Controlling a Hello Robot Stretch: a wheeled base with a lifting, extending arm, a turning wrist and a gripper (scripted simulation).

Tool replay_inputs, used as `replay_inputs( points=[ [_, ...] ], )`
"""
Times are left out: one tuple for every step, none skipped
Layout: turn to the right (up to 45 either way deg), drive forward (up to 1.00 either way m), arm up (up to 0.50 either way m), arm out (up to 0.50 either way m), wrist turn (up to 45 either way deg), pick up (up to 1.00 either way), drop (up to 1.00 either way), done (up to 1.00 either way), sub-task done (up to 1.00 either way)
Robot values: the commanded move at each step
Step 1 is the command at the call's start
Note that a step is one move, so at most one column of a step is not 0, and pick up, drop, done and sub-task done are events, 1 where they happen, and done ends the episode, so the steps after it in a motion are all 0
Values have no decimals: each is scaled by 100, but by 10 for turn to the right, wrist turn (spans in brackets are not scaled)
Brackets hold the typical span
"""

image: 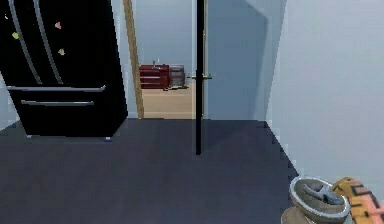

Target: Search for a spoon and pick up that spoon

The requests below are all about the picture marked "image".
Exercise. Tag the black room door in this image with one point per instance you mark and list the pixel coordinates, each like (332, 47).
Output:
(199, 83)

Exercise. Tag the red chest of drawers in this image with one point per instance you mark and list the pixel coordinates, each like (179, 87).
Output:
(154, 77)

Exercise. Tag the black fridge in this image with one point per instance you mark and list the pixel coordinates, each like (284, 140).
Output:
(83, 60)

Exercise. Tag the tan fridge magnet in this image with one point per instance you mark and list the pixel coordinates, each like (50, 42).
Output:
(61, 51)

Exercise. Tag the grey round bin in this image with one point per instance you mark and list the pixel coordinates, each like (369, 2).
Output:
(316, 203)

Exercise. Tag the pink fridge magnet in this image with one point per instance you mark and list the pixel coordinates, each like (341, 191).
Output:
(58, 25)

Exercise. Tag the orange patterned object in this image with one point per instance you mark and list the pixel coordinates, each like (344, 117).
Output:
(361, 203)

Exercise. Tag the yellow fridge magnet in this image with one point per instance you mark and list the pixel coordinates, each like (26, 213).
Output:
(15, 35)

